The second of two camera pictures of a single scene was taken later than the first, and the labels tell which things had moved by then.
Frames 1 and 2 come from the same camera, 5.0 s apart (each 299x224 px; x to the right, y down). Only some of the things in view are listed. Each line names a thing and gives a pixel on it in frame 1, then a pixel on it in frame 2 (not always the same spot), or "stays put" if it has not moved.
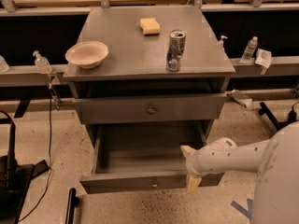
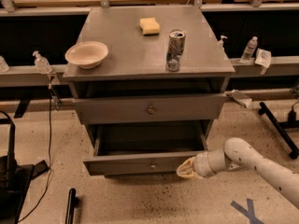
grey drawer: x=215 y=179 → x=154 y=149
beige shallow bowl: x=87 y=54 stays put
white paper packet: x=263 y=58 stays put
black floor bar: x=72 y=203 stays put
